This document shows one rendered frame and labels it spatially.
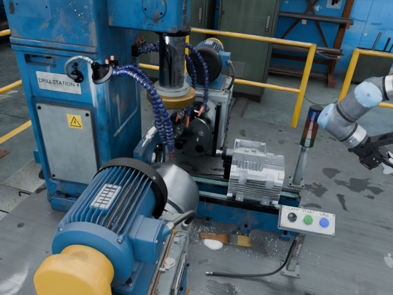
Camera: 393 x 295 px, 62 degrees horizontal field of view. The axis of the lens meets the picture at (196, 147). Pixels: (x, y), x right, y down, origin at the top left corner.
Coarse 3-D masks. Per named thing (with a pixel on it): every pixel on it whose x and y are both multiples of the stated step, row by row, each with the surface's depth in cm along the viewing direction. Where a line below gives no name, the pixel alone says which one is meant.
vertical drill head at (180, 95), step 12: (168, 48) 107; (180, 48) 108; (168, 60) 109; (180, 60) 110; (168, 72) 111; (180, 72) 112; (156, 84) 117; (168, 84) 113; (180, 84) 115; (168, 96) 113; (180, 96) 115; (192, 96) 116; (168, 108) 114; (180, 108) 115; (180, 120) 120
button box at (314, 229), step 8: (280, 208) 109; (288, 208) 106; (296, 208) 106; (280, 216) 106; (304, 216) 105; (312, 216) 105; (320, 216) 104; (328, 216) 104; (280, 224) 104; (288, 224) 104; (296, 224) 104; (304, 224) 104; (312, 224) 104; (304, 232) 106; (312, 232) 104; (320, 232) 103; (328, 232) 102
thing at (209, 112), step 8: (200, 96) 162; (200, 104) 152; (208, 104) 155; (176, 112) 148; (184, 112) 147; (192, 112) 146; (208, 112) 149; (192, 120) 147; (200, 120) 147; (208, 120) 146; (176, 128) 150; (184, 128) 150; (192, 128) 149; (200, 128) 149; (208, 128) 148; (176, 136) 145; (184, 136) 153; (192, 136) 152; (200, 136) 146; (208, 136) 150; (176, 144) 155; (184, 144) 155; (192, 144) 154; (200, 144) 153; (208, 144) 152; (184, 152) 158; (192, 152) 156; (200, 152) 155
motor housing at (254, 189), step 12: (276, 156) 128; (264, 168) 124; (276, 168) 123; (252, 180) 123; (264, 180) 121; (276, 180) 122; (228, 192) 127; (252, 192) 124; (264, 192) 123; (276, 192) 122
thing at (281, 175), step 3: (282, 156) 131; (231, 165) 123; (234, 165) 123; (231, 168) 123; (234, 168) 123; (231, 171) 124; (234, 171) 123; (279, 174) 121; (282, 174) 121; (279, 177) 121; (282, 177) 120; (228, 195) 129; (231, 195) 129; (273, 201) 127; (276, 201) 127; (276, 204) 128
